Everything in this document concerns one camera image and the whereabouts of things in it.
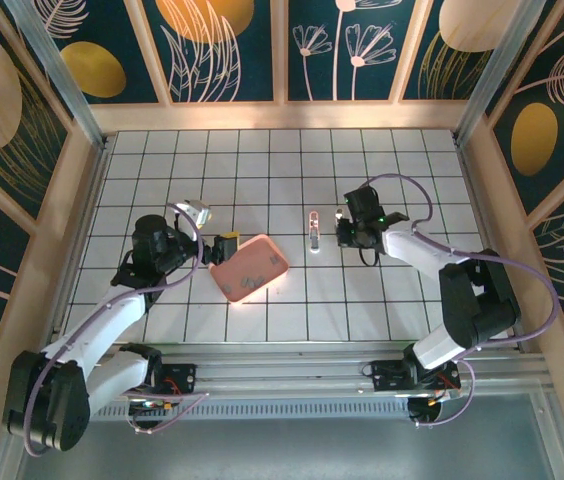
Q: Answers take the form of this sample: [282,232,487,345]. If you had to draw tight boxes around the pink plastic tray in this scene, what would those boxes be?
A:
[210,233,292,305]

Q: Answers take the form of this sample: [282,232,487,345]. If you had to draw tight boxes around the grey metal shelf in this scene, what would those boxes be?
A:
[0,392,564,480]

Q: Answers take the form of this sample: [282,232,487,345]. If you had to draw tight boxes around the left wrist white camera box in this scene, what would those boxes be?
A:
[167,198,213,230]

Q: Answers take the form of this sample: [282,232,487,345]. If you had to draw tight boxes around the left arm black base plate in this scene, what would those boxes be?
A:
[105,362,198,397]

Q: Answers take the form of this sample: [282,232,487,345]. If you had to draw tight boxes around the long aluminium mounting rail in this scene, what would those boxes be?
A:
[14,349,548,399]

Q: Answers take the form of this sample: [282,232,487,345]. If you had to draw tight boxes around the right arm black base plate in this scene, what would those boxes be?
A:
[370,357,463,392]

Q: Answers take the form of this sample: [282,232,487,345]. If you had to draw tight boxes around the small circuit board with wires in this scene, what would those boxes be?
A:
[128,397,186,434]

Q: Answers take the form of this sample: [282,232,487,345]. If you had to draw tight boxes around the slotted grey cable duct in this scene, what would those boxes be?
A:
[31,398,413,422]

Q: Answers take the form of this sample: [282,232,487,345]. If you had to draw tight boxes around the aluminium corner post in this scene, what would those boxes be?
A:
[4,0,109,151]
[454,0,548,146]

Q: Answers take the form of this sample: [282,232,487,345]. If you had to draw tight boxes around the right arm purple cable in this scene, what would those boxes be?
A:
[361,173,561,429]

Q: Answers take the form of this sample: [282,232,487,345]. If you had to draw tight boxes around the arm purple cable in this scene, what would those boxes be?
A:
[23,204,211,457]
[361,173,561,429]

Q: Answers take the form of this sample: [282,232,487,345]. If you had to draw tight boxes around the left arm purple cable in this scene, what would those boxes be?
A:
[23,204,211,457]

